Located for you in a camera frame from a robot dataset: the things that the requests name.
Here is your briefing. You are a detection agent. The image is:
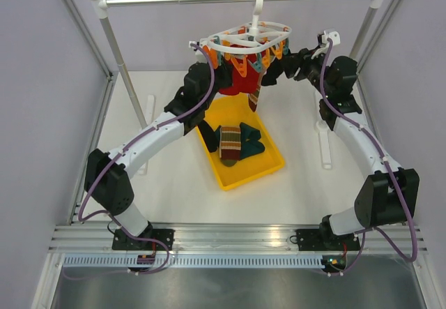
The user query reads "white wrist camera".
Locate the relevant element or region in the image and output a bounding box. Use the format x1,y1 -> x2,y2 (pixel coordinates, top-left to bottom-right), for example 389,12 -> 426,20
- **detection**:
189,40 -> 208,63
313,29 -> 341,57

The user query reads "black sock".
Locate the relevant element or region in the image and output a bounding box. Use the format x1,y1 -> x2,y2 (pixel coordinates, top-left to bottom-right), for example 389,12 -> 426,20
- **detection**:
261,52 -> 291,86
198,120 -> 221,153

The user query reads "dark teal sock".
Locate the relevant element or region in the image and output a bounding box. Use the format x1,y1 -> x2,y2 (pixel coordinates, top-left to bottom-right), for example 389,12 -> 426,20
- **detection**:
239,122 -> 266,160

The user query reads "red sock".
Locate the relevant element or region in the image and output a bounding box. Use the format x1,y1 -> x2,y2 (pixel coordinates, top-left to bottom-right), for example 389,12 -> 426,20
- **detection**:
219,52 -> 266,96

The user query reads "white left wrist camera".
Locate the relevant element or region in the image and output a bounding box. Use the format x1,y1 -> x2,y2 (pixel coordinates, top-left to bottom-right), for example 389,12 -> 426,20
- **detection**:
189,40 -> 208,63

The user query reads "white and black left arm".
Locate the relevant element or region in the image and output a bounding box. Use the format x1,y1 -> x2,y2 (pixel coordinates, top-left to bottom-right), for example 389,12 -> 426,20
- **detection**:
84,63 -> 233,250

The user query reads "striped beige maroon sock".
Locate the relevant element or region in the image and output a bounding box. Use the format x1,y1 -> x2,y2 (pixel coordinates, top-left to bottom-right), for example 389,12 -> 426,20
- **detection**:
246,61 -> 267,112

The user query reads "aluminium table edge rail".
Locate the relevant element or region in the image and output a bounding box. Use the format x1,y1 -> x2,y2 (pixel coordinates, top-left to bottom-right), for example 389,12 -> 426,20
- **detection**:
52,220 -> 398,254

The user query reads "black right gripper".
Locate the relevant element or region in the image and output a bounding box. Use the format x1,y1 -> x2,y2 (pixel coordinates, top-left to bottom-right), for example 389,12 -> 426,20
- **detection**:
278,45 -> 333,98

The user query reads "white round clip hanger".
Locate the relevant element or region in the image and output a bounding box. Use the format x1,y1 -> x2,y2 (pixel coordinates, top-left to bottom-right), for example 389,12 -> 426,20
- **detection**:
200,0 -> 292,68

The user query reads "white slotted cable duct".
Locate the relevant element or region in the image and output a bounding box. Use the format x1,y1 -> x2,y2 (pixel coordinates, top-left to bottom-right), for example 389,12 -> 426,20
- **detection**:
63,253 -> 325,269

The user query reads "yellow plastic tray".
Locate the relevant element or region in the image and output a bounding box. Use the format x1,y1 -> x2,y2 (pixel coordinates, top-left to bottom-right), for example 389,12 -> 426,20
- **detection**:
197,93 -> 285,190

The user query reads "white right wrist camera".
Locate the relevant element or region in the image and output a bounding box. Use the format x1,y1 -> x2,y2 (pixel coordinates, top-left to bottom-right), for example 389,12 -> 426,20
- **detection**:
313,29 -> 341,57

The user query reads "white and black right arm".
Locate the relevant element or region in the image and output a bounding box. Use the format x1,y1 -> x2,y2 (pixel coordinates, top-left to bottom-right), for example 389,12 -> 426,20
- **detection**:
282,49 -> 420,255

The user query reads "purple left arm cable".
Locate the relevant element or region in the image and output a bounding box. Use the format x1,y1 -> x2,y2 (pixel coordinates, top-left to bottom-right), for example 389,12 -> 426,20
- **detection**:
78,42 -> 216,282

